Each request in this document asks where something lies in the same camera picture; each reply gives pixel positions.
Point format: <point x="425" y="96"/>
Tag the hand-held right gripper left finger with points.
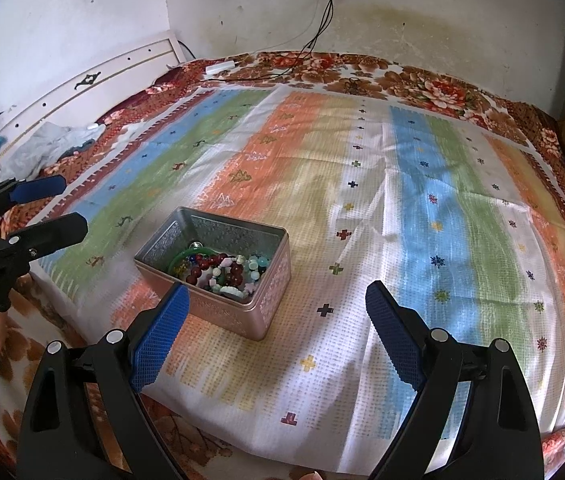
<point x="162" y="335"/>

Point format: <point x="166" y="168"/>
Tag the striped patterned cloth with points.
<point x="312" y="185"/>

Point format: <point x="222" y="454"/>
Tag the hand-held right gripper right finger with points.
<point x="395" y="340"/>

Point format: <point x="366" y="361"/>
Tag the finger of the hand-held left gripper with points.
<point x="37" y="187"/>
<point x="52" y="230"/>

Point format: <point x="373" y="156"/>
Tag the white power adapter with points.
<point x="220" y="66"/>

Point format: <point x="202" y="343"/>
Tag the grey crumpled cloth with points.
<point x="47" y="145"/>

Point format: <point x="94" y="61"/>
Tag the embossed metal tin box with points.
<point x="262" y="310"/>

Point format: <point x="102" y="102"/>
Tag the white headboard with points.
<point x="112" y="75"/>

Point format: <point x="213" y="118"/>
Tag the floral blanket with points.
<point x="412" y="80"/>

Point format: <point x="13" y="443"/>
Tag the green jade bangle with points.
<point x="196" y="246"/>

